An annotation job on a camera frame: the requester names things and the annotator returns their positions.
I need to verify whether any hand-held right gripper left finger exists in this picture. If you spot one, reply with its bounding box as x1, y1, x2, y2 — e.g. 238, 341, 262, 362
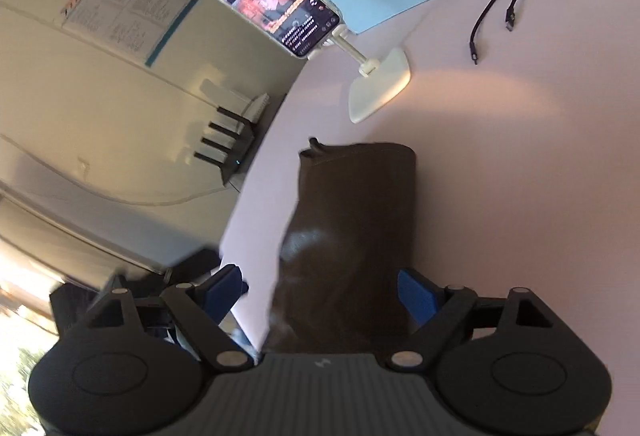
85, 265, 253, 373

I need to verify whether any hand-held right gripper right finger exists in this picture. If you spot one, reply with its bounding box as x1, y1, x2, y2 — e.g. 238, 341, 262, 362
385, 269, 557, 373

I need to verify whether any brown garment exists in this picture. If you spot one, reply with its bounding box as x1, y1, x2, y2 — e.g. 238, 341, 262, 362
260, 136, 418, 357

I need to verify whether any white phone stand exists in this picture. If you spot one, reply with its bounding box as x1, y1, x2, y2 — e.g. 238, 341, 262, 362
307, 27, 412, 124

